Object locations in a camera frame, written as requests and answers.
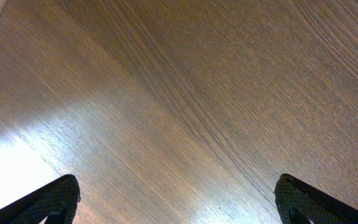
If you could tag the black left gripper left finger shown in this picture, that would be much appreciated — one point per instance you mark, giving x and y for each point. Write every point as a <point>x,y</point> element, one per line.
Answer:
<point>55,202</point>

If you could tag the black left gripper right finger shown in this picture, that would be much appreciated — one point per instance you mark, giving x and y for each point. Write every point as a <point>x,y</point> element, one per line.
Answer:
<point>299,202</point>

